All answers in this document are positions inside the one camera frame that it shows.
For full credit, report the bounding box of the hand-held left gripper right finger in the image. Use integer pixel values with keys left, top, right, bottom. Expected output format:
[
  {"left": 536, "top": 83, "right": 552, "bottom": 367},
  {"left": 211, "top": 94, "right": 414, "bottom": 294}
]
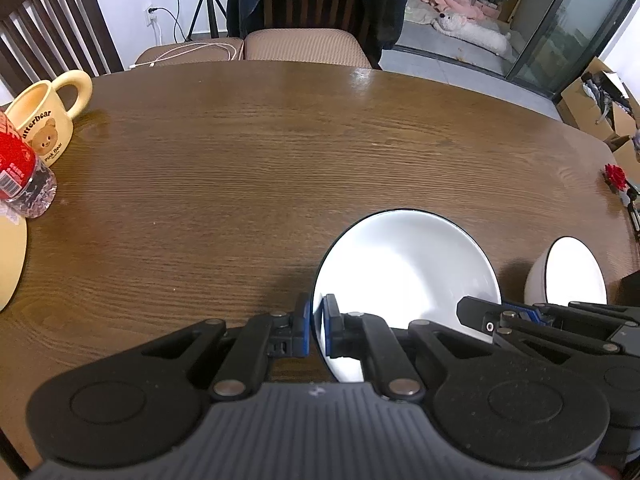
[{"left": 321, "top": 293, "right": 488, "bottom": 403}]

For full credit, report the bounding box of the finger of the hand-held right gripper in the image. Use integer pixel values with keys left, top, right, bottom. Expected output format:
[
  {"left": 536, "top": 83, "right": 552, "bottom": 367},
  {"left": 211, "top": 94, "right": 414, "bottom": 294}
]
[
  {"left": 504, "top": 301, "right": 640, "bottom": 335},
  {"left": 457, "top": 296, "right": 626, "bottom": 362}
]

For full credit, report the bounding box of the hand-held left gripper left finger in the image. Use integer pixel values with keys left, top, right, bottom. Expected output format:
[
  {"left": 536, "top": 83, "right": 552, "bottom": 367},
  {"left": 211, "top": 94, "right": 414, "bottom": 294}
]
[{"left": 140, "top": 291, "right": 312, "bottom": 402}]

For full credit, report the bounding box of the white bowl with black rim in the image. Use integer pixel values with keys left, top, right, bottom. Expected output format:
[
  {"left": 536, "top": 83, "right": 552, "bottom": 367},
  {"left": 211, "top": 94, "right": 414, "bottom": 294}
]
[
  {"left": 524, "top": 236, "right": 608, "bottom": 307},
  {"left": 311, "top": 209, "right": 502, "bottom": 384}
]

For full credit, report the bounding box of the red ribbon bow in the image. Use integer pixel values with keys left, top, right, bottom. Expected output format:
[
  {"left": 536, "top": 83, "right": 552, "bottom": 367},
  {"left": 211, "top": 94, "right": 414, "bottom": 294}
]
[{"left": 602, "top": 162, "right": 628, "bottom": 193}]

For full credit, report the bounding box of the open cardboard box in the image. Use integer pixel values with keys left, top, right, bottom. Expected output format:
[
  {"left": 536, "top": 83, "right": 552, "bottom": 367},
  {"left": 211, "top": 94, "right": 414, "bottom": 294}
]
[{"left": 555, "top": 57, "right": 640, "bottom": 171}]

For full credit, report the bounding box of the white plush dog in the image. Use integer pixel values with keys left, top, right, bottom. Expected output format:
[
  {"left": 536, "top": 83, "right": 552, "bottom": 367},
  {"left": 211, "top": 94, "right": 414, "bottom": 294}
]
[{"left": 432, "top": 12, "right": 513, "bottom": 57}]

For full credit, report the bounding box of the glass sliding door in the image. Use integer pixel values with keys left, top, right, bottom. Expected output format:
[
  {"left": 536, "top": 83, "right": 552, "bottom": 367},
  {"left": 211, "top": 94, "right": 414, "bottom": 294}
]
[{"left": 505, "top": 0, "right": 636, "bottom": 93}]

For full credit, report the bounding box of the yellow thermos jug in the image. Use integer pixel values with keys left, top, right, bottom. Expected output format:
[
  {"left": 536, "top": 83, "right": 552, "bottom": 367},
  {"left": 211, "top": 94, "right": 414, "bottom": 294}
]
[{"left": 0, "top": 212, "right": 28, "bottom": 312}]

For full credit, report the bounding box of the red label water bottle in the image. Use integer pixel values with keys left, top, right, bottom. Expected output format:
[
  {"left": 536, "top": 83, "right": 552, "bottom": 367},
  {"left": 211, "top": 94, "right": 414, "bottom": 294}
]
[{"left": 0, "top": 109, "right": 58, "bottom": 219}]

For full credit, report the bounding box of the yellow bear mug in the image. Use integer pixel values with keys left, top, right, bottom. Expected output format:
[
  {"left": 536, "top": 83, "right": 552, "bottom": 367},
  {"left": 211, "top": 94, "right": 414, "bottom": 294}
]
[{"left": 5, "top": 70, "right": 93, "bottom": 167}]

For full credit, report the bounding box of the white charging cable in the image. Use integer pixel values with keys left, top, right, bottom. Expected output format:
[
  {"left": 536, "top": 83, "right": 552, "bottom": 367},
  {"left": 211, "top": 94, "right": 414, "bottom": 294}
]
[{"left": 129, "top": 40, "right": 243, "bottom": 68}]

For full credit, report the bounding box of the white wall socket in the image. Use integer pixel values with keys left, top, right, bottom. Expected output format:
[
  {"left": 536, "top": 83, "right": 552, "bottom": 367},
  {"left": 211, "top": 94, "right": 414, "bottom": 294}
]
[{"left": 146, "top": 6, "right": 162, "bottom": 46}]

